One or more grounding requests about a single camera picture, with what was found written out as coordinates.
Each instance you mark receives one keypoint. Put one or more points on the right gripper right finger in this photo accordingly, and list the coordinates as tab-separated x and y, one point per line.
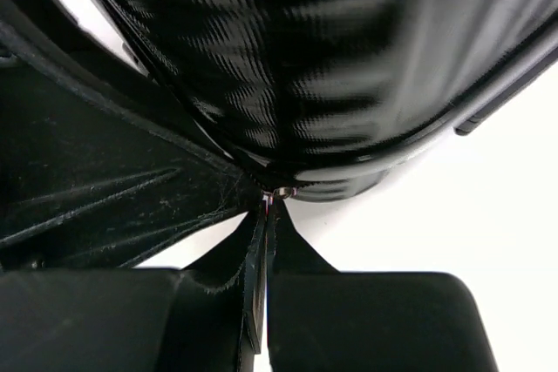
322	319

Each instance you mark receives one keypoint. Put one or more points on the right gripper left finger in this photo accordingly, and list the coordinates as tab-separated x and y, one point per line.
205	317

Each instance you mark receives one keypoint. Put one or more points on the black hard-shell suitcase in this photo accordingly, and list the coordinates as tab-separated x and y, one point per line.
105	163

